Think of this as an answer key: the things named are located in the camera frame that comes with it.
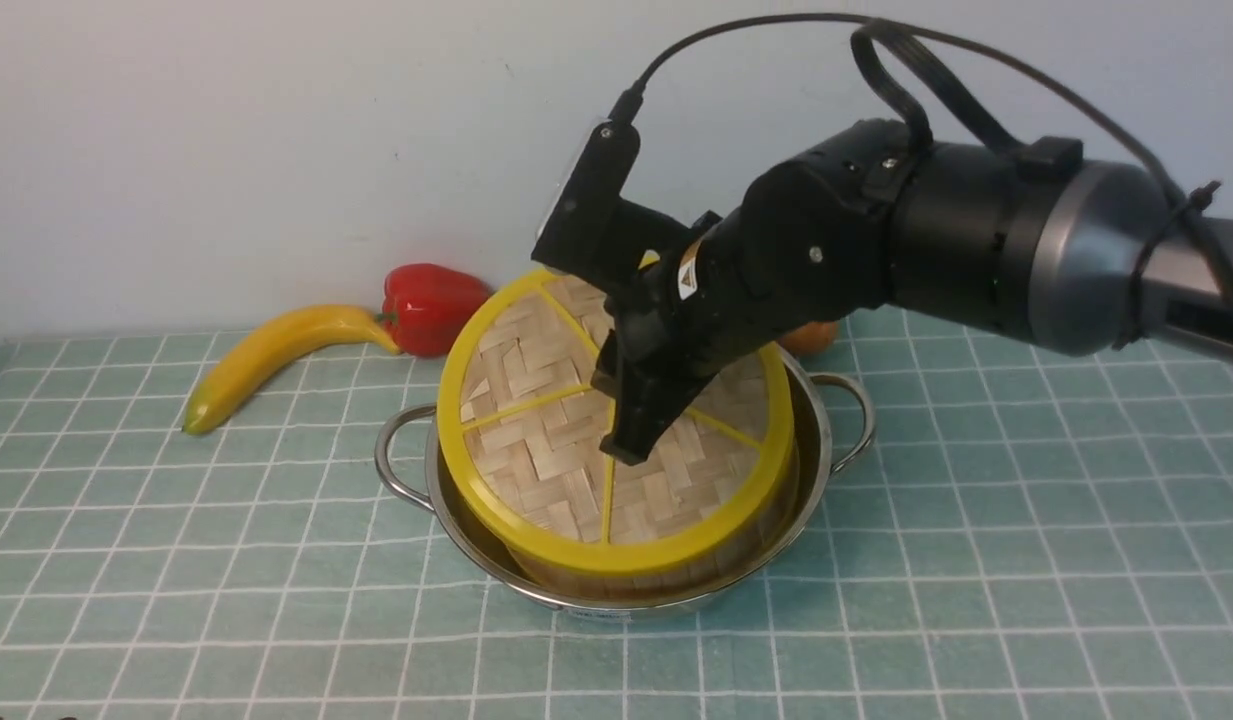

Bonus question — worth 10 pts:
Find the red bell pepper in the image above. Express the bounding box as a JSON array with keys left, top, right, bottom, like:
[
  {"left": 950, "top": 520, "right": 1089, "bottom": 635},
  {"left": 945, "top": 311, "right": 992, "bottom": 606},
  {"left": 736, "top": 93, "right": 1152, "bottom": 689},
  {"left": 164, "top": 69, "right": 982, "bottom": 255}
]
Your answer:
[{"left": 380, "top": 263, "right": 492, "bottom": 358}]

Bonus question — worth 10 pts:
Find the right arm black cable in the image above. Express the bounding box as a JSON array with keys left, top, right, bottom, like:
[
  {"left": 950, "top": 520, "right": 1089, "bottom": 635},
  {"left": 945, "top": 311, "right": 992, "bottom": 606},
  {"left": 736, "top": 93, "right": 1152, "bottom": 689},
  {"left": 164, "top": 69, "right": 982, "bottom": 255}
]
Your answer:
[{"left": 605, "top": 12, "right": 1233, "bottom": 361}]

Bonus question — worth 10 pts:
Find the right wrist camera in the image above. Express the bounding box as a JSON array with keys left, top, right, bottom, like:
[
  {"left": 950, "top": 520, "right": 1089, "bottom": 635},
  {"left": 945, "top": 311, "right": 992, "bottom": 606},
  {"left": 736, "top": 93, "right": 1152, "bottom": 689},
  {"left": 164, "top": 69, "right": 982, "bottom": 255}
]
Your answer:
[{"left": 531, "top": 120, "right": 723, "bottom": 297}]

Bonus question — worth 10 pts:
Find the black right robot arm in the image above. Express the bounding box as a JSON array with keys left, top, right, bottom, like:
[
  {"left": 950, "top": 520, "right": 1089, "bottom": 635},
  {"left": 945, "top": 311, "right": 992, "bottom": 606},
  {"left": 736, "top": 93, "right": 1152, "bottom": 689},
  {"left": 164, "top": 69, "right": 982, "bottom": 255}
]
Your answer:
[{"left": 596, "top": 120, "right": 1233, "bottom": 465}]

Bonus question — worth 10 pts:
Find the woven bamboo steamer lid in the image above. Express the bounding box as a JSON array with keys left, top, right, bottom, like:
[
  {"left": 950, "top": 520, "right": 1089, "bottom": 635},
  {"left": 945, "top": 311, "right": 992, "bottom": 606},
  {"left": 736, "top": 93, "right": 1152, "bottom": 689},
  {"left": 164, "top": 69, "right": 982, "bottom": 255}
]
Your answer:
[{"left": 436, "top": 269, "right": 795, "bottom": 542}]

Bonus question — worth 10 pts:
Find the yellow-rimmed bamboo steamer basket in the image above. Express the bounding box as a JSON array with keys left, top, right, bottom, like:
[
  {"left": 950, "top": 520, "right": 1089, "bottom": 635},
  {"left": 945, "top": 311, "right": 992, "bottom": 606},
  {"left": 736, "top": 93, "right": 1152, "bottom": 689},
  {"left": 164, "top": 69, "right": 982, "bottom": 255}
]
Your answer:
[{"left": 503, "top": 436, "right": 799, "bottom": 600}]

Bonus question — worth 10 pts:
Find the green checkered tablecloth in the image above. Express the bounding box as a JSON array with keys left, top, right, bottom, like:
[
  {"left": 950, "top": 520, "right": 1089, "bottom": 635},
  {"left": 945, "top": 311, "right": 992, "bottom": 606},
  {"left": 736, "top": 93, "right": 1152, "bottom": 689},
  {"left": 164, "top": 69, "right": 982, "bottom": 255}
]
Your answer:
[{"left": 0, "top": 309, "right": 1233, "bottom": 719}]

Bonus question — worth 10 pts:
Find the yellow plastic banana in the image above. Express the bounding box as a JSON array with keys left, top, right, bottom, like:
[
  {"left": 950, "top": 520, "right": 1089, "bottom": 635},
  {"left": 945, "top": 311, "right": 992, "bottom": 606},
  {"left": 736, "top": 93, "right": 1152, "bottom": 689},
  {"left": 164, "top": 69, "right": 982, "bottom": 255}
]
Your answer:
[{"left": 181, "top": 305, "right": 401, "bottom": 436}]

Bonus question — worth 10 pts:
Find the brown potato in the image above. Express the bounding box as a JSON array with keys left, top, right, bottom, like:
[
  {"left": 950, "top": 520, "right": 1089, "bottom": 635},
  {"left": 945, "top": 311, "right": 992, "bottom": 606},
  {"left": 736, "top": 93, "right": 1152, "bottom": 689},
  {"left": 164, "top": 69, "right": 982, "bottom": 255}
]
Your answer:
[{"left": 777, "top": 322, "right": 840, "bottom": 358}]

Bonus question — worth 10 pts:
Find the stainless steel pot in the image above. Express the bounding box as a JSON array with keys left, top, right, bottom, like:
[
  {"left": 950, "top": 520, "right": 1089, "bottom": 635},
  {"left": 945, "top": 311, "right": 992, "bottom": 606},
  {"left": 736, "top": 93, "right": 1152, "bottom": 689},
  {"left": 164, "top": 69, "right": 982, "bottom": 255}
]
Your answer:
[{"left": 374, "top": 354, "right": 878, "bottom": 623}]

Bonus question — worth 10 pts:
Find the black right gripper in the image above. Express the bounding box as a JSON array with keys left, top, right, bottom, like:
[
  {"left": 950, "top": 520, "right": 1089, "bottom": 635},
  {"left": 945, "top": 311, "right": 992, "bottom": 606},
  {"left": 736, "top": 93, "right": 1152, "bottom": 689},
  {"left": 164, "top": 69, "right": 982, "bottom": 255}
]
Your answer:
[{"left": 596, "top": 120, "right": 927, "bottom": 466}]

